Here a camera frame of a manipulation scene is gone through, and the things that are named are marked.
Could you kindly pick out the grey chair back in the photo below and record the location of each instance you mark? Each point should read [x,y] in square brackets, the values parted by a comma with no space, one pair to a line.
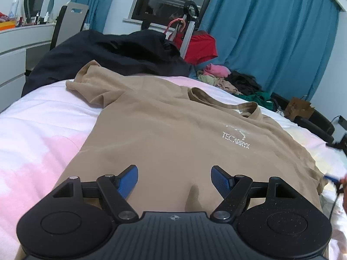
[70,21]

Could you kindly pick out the cardboard box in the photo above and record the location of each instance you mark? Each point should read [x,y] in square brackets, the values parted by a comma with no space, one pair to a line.
[298,107]

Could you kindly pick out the tan t-shirt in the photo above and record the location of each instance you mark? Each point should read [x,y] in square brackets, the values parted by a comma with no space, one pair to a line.
[174,135]

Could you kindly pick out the white dresser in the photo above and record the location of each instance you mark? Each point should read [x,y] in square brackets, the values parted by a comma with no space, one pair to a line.
[21,50]

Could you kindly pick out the right blue curtain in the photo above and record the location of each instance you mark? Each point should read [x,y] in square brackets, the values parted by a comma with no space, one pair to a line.
[284,44]

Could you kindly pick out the pink clothes hanger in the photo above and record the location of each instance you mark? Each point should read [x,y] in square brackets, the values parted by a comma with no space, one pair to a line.
[175,29]

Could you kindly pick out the pastel bed sheet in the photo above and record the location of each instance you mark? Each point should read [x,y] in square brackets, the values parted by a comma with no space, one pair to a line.
[44,130]

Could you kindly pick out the beige patterned garment in pile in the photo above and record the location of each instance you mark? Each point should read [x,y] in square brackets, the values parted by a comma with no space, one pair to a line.
[220,83]

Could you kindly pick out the dark navy garment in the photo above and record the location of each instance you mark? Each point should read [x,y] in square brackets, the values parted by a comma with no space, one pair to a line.
[145,51]

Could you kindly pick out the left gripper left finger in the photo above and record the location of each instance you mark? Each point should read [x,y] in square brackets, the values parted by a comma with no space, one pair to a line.
[80,211]

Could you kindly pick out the pink garment in pile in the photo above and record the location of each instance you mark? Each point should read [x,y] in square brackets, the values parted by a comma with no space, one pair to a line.
[217,71]

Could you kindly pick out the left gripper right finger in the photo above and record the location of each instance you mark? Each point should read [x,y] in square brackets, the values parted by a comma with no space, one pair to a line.
[265,213]

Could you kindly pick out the red garment on stand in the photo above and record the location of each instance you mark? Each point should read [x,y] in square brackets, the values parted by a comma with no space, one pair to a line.
[201,48]

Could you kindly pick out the white spray bottle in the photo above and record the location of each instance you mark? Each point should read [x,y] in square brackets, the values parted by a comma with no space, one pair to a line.
[13,9]

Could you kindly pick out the green garment in pile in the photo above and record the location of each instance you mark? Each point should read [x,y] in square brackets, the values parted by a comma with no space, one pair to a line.
[261,98]

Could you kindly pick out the silver garment steamer stand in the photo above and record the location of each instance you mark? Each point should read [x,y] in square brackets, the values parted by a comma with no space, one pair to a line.
[191,15]

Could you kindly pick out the orange box on dresser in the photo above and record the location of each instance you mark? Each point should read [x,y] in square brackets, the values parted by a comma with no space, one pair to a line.
[7,25]

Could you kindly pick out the black garment in pile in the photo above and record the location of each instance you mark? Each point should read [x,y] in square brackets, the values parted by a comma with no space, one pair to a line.
[245,84]

